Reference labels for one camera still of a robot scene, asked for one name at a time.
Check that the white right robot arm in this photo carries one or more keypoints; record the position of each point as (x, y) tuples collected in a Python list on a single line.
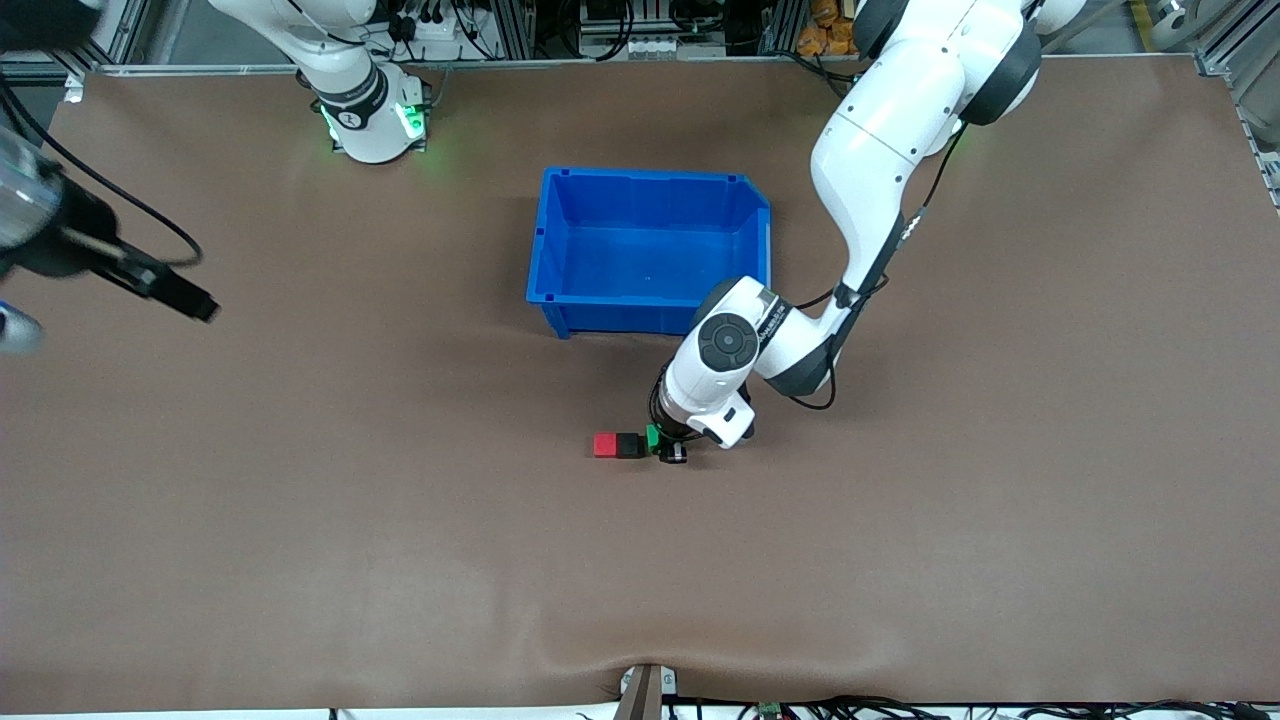
[(365, 130)]

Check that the blue plastic storage bin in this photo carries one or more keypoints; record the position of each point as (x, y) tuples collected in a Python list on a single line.
[(640, 240)]

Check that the small red cube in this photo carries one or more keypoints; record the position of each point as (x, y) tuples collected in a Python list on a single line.
[(605, 446)]

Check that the white power strip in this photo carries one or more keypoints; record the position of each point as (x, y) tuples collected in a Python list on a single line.
[(440, 40)]

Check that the small black cube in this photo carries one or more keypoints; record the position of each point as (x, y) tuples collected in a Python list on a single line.
[(630, 446)]

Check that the brown table mat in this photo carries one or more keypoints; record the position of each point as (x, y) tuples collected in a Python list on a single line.
[(400, 550)]

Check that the bag of orange items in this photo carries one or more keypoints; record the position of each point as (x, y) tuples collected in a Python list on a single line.
[(825, 30)]

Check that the small green cube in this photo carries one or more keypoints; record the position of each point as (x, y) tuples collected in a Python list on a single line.
[(652, 438)]

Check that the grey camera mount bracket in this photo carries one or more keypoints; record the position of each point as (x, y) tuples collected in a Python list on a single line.
[(645, 695)]

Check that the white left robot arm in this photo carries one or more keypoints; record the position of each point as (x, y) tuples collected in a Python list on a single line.
[(880, 150)]

